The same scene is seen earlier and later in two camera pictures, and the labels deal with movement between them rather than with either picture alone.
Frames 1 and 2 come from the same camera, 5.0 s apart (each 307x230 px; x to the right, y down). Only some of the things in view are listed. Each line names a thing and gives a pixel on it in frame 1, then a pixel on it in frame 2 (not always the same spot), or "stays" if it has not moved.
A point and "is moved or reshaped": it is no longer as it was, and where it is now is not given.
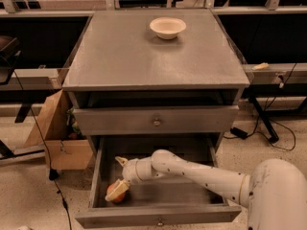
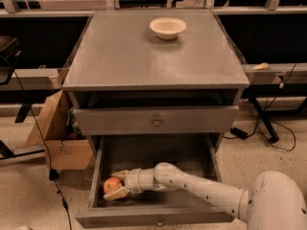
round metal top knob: (156, 123) stays
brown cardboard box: (65, 148) stays
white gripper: (129, 170) -> (131, 179)
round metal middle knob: (160, 223) stays
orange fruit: (109, 190) is moved or reshaped
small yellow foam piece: (263, 65) stays
